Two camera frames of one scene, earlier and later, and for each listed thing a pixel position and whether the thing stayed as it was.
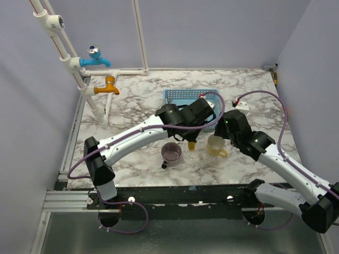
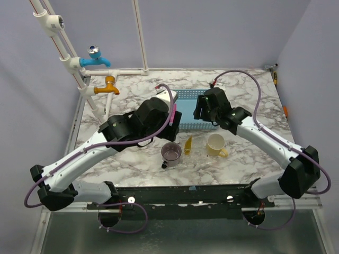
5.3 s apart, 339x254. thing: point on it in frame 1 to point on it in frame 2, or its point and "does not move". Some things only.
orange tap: [109, 81] does not move
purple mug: [170, 153] does not move
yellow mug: [214, 146] does not move
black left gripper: [192, 137] to [170, 132]
